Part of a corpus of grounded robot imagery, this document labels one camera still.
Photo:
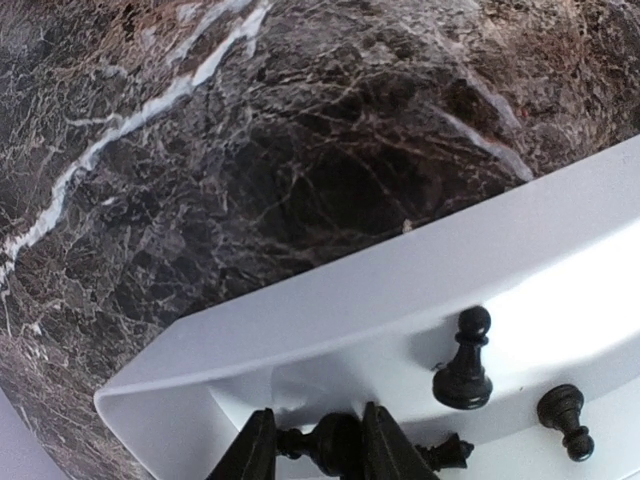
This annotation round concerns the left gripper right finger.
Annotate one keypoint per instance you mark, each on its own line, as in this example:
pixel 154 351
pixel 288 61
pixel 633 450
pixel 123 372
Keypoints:
pixel 387 453

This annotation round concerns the white plastic tray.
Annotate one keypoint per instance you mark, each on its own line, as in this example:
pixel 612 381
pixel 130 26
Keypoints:
pixel 556 264

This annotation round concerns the black pawn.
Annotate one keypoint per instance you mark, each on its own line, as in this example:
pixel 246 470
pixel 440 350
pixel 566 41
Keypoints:
pixel 559 409
pixel 463 383
pixel 335 446

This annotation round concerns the black pawn lying in tray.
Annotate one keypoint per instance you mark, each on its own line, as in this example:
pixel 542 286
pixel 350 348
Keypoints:
pixel 559 409

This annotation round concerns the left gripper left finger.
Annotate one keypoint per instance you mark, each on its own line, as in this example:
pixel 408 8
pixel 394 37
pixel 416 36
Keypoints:
pixel 252 454

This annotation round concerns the black pawn standing in tray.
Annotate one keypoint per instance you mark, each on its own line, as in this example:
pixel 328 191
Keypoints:
pixel 463 383

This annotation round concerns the black knight in tray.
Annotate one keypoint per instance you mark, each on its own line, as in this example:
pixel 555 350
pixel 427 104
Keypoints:
pixel 451 454

